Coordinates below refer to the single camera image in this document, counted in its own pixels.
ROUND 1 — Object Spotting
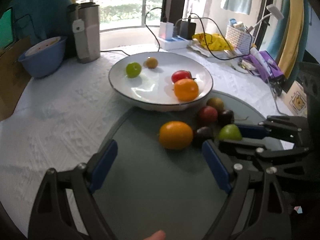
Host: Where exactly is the white power strip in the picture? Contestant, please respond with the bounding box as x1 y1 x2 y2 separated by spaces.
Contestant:
158 36 192 50

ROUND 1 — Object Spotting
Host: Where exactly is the purple cloth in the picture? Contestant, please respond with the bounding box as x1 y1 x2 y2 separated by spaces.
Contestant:
243 50 285 83

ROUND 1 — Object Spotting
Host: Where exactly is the brown kiwi fruit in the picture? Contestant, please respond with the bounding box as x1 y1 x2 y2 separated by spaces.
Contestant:
206 97 225 112

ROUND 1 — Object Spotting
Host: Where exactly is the round grey placemat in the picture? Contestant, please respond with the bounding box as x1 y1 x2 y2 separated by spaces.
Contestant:
88 89 284 240

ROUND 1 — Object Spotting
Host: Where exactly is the teal curtain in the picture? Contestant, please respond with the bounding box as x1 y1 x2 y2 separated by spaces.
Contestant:
9 0 72 45

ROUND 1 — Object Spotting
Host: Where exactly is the cardboard box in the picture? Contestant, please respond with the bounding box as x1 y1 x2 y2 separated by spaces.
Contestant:
0 36 31 121

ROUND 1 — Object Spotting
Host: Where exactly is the blue plastic bowl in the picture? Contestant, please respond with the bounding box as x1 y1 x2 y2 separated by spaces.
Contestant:
18 36 67 78

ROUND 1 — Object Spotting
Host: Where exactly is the yellow plastic bag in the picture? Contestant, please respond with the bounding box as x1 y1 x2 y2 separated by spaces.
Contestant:
193 33 234 51

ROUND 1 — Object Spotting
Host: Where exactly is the orange fruit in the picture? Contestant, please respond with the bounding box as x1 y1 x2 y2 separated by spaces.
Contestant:
158 121 193 150
174 79 199 102

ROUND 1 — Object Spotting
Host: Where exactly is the white charger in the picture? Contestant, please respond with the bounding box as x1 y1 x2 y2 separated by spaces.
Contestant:
159 22 174 40

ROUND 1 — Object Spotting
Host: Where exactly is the black charger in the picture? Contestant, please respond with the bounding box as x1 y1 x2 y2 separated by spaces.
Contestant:
179 21 196 40

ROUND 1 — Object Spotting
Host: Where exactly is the white ceramic bowl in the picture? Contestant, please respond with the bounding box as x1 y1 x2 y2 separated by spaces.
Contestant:
108 52 214 112

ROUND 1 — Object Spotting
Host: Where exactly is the small yellow fruit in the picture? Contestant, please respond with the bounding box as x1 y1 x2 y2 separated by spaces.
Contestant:
144 57 158 69

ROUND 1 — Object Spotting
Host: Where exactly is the red round fruit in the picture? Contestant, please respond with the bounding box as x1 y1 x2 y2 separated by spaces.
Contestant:
198 106 218 123

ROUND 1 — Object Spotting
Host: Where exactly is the operator hand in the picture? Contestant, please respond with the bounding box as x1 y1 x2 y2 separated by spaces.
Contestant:
144 230 166 240

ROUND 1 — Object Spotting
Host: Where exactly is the green screen tablet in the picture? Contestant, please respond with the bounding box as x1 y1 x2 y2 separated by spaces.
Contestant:
0 7 14 49

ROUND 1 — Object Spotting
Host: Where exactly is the white tube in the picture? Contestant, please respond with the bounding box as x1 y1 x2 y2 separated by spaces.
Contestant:
250 47 272 76

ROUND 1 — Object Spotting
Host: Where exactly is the dark plum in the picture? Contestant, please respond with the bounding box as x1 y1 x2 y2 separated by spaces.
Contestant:
217 109 248 127
193 126 214 143

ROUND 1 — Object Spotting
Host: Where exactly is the white woven basket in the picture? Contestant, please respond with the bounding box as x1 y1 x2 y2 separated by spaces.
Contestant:
225 25 254 54

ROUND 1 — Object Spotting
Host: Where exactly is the green fruit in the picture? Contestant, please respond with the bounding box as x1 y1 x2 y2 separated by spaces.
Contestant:
126 62 142 78
218 124 242 141

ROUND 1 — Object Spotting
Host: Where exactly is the yellow curtain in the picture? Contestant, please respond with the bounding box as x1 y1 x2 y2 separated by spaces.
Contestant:
278 0 304 79

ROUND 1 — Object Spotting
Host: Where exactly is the white desk lamp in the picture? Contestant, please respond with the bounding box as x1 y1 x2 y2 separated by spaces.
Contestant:
247 4 284 33

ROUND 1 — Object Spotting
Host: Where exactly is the red tomato with stem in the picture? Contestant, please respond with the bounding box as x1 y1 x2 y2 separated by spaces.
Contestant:
171 70 194 83

